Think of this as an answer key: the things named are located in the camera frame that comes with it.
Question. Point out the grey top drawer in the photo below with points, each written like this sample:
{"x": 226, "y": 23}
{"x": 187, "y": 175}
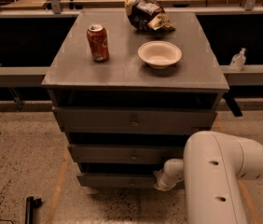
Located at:
{"x": 167, "y": 122}

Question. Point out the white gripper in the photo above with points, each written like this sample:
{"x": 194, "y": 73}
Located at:
{"x": 168, "y": 178}

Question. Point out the grey middle drawer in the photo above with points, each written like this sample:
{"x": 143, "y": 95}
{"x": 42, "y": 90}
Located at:
{"x": 124, "y": 154}

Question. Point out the white paper bowl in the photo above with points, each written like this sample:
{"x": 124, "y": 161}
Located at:
{"x": 159, "y": 54}

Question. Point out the grey metal railing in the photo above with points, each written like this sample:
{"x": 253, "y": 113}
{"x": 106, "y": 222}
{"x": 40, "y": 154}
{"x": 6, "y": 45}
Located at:
{"x": 30, "y": 37}

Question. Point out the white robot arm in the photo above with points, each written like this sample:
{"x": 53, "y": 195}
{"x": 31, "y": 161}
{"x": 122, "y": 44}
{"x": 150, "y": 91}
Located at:
{"x": 211, "y": 166}

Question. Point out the grey drawer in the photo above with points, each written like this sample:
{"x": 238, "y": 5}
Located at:
{"x": 124, "y": 154}
{"x": 167, "y": 122}
{"x": 134, "y": 176}

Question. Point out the black floor post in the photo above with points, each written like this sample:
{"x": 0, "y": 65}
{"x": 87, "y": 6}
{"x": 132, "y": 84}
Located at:
{"x": 31, "y": 205}

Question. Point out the grey bottom drawer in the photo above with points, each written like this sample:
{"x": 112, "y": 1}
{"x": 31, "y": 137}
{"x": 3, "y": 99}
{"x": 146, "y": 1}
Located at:
{"x": 134, "y": 176}

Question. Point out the crumpled chip bag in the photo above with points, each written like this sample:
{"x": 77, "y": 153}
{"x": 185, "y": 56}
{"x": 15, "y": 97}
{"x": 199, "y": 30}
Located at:
{"x": 147, "y": 15}

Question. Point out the grey wooden drawer cabinet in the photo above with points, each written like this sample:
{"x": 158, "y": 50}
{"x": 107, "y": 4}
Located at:
{"x": 124, "y": 81}

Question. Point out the red soda can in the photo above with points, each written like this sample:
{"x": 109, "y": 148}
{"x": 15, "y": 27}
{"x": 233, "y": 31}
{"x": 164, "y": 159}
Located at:
{"x": 97, "y": 37}

